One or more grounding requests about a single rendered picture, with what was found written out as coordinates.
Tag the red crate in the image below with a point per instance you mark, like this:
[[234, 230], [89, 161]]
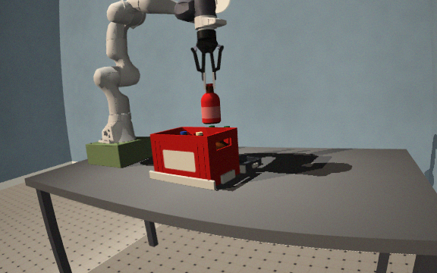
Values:
[[196, 156]]

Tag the brown bottle with red cap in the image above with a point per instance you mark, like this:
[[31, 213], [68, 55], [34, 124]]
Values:
[[221, 144]]

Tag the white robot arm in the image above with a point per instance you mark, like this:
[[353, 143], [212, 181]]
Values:
[[122, 16]]

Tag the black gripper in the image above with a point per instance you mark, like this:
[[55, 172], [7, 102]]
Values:
[[206, 43]]

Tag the red bottle with pink label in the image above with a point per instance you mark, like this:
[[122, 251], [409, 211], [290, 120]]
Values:
[[210, 105]]

